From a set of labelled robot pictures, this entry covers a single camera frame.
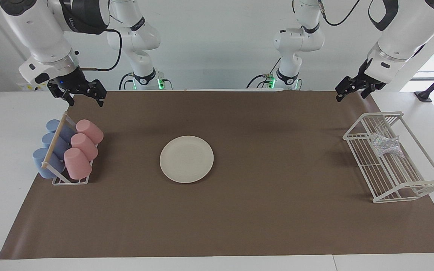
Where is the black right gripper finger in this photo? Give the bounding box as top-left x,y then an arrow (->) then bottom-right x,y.
93,80 -> 107,108
47,81 -> 75,107

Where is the clear plastic bag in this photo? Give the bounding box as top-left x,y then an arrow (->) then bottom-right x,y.
371,132 -> 406,158

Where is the cream round plate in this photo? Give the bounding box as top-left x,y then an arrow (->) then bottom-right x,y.
160,135 -> 214,184

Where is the blue plastic cup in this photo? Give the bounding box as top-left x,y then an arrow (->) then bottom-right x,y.
46,119 -> 76,142
32,148 -> 65,179
42,132 -> 70,158

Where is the pink plastic cup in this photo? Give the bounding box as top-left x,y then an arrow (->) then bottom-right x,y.
76,119 -> 104,145
70,133 -> 99,160
64,148 -> 92,180

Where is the brown table mat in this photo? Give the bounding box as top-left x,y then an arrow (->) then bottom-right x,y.
0,90 -> 434,260

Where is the white wall socket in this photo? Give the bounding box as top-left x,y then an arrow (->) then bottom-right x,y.
19,83 -> 50,91

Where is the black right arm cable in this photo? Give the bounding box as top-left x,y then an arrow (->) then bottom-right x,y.
79,29 -> 122,72

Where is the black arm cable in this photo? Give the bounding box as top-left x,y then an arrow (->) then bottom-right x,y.
318,0 -> 361,26
79,29 -> 122,72

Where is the wire cup rack wooden rod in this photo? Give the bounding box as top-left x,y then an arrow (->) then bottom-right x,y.
42,111 -> 94,186

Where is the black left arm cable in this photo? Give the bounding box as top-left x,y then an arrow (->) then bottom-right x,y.
318,0 -> 361,26

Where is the white wire dish rack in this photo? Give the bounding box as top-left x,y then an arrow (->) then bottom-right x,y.
343,111 -> 434,204

